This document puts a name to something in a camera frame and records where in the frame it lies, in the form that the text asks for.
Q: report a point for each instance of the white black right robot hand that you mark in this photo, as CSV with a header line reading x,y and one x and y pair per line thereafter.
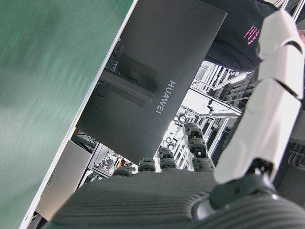
x,y
143,202

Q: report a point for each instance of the grey Huawei monitor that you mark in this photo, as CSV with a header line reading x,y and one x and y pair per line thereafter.
x,y
64,179

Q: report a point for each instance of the black Huawei monitor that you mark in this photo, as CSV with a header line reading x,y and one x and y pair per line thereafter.
x,y
143,35

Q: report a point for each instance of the green conveyor belt aluminium rails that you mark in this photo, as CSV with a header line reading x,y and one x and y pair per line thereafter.
x,y
35,71

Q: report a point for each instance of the person in black shirt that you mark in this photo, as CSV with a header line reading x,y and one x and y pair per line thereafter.
x,y
233,35

